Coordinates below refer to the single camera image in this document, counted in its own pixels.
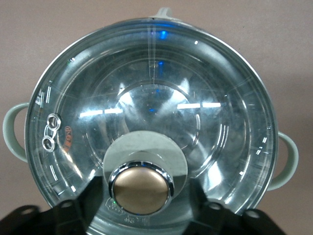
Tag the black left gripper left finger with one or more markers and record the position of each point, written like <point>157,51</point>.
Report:
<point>73,218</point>

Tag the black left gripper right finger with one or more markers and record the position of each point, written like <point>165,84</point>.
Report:
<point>220,220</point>

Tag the glass lid with gold knob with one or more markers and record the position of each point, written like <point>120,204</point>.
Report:
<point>156,73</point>

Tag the pale green cooking pot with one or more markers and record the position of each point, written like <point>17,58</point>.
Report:
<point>8,127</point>

